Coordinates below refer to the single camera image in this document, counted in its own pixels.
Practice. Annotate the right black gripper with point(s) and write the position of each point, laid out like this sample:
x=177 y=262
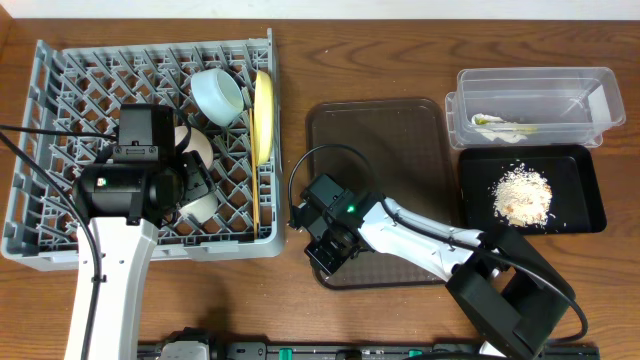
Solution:
x=314 y=251

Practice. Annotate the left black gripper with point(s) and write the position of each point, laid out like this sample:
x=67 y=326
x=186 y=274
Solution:
x=198 y=179

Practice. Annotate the small white cup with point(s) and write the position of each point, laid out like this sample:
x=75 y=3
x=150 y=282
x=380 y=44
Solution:
x=202 y=209

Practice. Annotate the pink white bowl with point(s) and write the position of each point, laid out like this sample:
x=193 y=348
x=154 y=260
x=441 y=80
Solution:
x=198 y=142

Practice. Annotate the light blue bowl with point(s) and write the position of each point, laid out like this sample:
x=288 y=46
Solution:
x=217 y=95

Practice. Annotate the yellow round plate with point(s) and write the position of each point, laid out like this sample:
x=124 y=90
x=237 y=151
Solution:
x=263 y=117

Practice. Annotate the dark brown serving tray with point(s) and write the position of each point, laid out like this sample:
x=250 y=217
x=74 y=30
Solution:
x=403 y=140

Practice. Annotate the green snack wrapper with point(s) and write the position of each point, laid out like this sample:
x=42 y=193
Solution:
x=495 y=123

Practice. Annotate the white tissue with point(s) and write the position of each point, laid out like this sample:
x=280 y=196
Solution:
x=508 y=135

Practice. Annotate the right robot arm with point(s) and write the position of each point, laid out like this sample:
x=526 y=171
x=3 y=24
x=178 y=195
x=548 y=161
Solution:
x=509 y=292

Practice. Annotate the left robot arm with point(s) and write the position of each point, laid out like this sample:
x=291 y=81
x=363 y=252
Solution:
x=122 y=207

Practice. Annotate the grey plastic dishwasher rack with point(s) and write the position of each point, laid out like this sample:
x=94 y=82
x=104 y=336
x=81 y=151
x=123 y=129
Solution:
x=72 y=112

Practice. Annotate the food scraps pile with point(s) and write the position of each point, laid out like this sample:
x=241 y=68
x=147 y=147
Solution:
x=522 y=197

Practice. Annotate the black rectangular tray bin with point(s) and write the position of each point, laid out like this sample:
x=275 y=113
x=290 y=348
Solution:
x=575 y=205

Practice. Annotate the clear plastic bin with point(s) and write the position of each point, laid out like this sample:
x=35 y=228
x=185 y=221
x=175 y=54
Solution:
x=568 y=105

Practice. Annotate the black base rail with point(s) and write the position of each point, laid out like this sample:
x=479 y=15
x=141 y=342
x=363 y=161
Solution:
x=194 y=343

